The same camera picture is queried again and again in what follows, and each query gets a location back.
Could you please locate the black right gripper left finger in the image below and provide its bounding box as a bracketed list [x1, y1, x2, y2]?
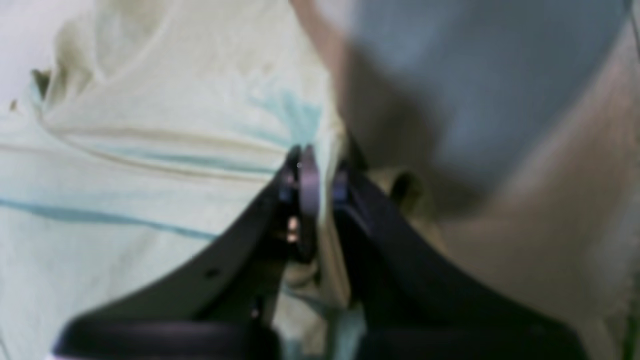
[52, 145, 320, 360]

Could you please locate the light green T-shirt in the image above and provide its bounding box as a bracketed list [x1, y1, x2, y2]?
[0, 0, 451, 360]

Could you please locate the green table cloth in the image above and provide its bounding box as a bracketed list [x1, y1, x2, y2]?
[291, 0, 639, 360]

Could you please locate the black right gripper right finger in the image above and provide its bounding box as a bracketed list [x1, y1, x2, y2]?
[333, 161, 587, 360]

